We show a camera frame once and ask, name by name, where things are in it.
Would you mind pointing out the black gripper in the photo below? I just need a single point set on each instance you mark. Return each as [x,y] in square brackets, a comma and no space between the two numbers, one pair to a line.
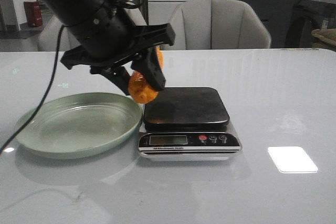
[108,39]

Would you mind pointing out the orange corn cob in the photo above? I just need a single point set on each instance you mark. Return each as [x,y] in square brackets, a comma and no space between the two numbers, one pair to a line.
[140,90]

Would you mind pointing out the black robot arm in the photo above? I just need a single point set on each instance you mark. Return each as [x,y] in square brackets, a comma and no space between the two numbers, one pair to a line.
[73,12]

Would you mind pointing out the black silver kitchen scale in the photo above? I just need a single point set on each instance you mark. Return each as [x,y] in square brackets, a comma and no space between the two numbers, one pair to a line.
[188,124]

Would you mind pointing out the pale green round plate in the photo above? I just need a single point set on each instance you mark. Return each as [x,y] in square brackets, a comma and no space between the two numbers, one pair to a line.
[81,125]

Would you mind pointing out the right grey upholstered chair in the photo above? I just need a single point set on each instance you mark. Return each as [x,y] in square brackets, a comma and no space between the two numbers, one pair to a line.
[217,24]

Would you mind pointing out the grey upholstered chair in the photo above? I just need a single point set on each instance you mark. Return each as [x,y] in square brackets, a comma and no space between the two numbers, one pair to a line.
[47,40]
[217,24]

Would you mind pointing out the left grey upholstered chair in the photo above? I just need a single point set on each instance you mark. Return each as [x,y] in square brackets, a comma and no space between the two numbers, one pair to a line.
[47,40]

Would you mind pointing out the red bin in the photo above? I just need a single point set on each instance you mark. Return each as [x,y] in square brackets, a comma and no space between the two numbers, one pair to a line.
[33,13]

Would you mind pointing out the black glossy appliance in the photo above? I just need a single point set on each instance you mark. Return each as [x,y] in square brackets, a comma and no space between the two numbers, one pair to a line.
[308,15]

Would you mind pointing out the beige cushion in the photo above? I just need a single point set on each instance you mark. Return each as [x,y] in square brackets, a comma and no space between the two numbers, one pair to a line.
[324,38]

